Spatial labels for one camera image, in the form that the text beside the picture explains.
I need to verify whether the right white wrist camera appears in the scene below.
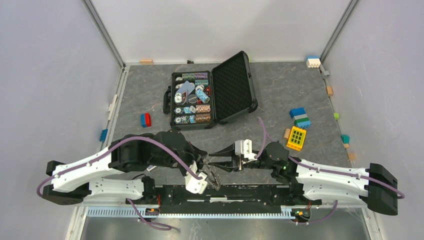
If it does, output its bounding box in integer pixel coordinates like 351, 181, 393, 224
234, 139, 257, 163

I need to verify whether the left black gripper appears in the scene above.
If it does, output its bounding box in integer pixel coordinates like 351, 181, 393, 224
150, 141, 208, 180

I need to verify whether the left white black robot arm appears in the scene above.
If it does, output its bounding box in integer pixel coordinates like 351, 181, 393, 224
36, 130, 208, 206

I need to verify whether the large ring of keyrings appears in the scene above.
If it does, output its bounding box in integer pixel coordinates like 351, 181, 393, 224
202, 164, 222, 192

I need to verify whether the wooden cylinder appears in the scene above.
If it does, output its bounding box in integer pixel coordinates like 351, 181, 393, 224
283, 128, 291, 140

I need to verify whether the teal brick right edge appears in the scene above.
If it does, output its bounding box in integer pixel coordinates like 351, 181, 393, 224
340, 134, 350, 144

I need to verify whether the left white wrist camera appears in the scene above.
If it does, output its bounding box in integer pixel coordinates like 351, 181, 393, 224
184, 172, 208, 195

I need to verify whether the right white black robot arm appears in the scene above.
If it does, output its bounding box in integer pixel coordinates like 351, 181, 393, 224
211, 139, 403, 216

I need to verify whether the red blue brick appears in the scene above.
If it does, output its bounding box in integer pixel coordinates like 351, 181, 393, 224
140, 112, 152, 128

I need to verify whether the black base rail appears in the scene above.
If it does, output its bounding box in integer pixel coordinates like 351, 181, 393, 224
133, 184, 322, 214

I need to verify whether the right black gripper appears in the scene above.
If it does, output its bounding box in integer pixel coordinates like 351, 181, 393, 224
207, 142, 275, 173

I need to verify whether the tan wooden block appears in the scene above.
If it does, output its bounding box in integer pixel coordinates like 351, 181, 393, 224
139, 59, 154, 65

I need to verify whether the blue playing card deck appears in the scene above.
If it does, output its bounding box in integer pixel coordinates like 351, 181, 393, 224
146, 165, 157, 172

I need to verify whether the orange block right edge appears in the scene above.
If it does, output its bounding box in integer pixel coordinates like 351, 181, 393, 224
326, 86, 334, 97

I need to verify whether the yellow window brick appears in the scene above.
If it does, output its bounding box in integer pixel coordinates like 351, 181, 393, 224
286, 126, 307, 152

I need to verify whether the black poker chip case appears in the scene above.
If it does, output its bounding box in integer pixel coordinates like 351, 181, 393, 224
163, 51, 258, 130

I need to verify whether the blue brick on left rail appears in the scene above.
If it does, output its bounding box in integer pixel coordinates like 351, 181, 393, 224
99, 128, 108, 143

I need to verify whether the black dealer button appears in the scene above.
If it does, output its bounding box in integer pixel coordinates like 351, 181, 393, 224
187, 94, 198, 104

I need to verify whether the white blue corner brick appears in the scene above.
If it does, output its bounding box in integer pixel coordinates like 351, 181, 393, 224
306, 55, 321, 68

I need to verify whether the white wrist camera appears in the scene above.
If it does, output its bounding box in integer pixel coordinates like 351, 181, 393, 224
234, 139, 257, 163
184, 172, 208, 195

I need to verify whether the tan block right edge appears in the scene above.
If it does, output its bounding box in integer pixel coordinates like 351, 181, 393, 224
347, 152, 356, 162

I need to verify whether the blue green brick stack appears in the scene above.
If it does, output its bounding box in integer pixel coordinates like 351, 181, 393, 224
289, 107, 312, 129

